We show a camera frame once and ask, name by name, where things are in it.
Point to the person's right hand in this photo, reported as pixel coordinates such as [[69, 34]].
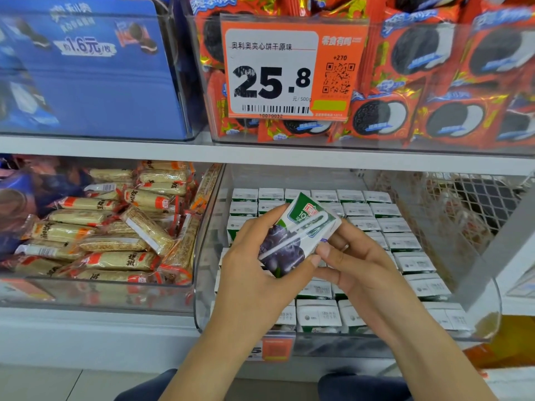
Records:
[[376, 271]]

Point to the person's left hand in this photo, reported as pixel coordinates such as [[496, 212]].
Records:
[[255, 288]]

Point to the blueberry juice carton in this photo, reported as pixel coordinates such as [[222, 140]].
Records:
[[301, 234]]

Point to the person's right forearm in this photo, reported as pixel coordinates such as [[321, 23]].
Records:
[[451, 363]]

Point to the person's left forearm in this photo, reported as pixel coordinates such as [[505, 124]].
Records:
[[209, 371]]

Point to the person's blue jeans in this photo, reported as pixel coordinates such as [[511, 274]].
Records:
[[359, 386]]

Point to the small orange price tag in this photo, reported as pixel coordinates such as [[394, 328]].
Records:
[[274, 346]]

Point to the clear plastic display bin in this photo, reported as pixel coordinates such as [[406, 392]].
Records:
[[476, 313], [96, 295]]

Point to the yellow orange snack packet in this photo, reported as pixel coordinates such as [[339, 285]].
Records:
[[506, 340]]

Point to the pile of yellow wafer bars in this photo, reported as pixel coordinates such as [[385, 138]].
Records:
[[113, 234]]

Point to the stack of red cookie packets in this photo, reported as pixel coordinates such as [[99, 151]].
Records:
[[460, 79]]

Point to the large white orange price tag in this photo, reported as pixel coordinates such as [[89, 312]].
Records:
[[267, 75]]

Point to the faded orange price tag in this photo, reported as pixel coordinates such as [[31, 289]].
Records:
[[25, 289]]

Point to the pile of blue snack packets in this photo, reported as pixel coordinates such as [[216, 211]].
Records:
[[21, 209]]

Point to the blue cardboard display box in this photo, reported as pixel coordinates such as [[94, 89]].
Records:
[[100, 87]]

